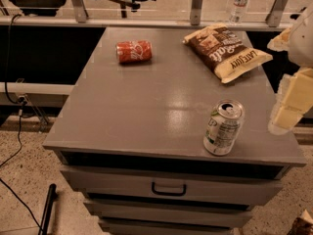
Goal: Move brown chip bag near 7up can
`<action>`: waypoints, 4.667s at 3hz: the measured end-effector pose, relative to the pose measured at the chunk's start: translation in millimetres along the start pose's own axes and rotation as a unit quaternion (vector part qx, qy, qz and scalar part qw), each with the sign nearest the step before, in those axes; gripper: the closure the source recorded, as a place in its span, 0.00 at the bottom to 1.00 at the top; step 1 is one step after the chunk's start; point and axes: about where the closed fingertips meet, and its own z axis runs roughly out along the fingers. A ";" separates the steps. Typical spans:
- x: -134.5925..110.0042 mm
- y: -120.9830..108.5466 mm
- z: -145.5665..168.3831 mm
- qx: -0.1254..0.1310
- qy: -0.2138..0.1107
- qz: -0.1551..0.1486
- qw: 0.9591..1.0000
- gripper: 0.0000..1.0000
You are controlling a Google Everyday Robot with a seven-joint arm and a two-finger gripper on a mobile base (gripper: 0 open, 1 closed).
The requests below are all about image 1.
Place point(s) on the red coke can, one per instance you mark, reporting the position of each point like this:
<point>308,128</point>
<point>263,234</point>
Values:
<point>133,51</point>

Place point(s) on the black drawer handle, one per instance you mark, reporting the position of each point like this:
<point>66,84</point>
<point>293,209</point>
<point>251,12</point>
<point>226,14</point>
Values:
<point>170,191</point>

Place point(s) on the grey drawer cabinet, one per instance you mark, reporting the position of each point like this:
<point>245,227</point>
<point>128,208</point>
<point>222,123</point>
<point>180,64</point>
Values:
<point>125,126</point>

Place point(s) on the brown chip bag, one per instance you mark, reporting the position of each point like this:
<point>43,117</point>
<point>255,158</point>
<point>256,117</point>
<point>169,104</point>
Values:
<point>224,53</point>

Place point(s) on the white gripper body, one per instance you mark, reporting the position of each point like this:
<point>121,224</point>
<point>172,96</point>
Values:
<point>302,44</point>

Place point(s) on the clear plastic water bottle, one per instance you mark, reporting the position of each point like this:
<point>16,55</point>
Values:
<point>238,10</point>

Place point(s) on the brown bag corner on floor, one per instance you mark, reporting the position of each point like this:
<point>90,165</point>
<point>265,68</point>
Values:
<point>302,225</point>

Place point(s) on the silver green 7up can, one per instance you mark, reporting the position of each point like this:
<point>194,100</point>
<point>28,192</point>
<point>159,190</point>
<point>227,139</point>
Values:
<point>225,122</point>

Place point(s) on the metal railing frame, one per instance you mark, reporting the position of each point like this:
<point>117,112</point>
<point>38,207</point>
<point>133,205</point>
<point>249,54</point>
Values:
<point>263,15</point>

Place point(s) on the black floor bar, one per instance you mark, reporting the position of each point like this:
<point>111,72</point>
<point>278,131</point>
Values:
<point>50,199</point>

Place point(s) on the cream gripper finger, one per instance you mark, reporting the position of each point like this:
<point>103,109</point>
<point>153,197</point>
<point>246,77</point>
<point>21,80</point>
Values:
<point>280,42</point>
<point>294,99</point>

